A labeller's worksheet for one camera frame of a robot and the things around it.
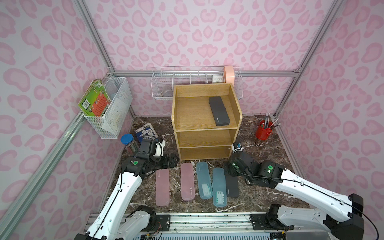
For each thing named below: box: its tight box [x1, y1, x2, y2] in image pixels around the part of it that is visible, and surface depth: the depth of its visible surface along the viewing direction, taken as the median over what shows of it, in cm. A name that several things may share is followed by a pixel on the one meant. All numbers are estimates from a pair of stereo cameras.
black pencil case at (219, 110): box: [208, 96, 230, 127], surface depth 80 cm
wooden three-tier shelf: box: [171, 83, 243, 161], surface depth 84 cm
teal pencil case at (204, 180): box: [196, 161, 213, 199], surface depth 88 cm
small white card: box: [212, 75, 223, 84], surface depth 94 cm
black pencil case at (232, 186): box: [226, 175, 240, 198], surface depth 84 cm
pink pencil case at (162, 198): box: [155, 168, 170, 207], surface depth 86 cm
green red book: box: [78, 78, 112, 117], surface depth 73 cm
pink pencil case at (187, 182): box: [180, 162, 195, 201], surface depth 88 cm
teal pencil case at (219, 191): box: [212, 167, 227, 208], surface depth 84 cm
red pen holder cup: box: [255, 120, 274, 141], surface depth 103 cm
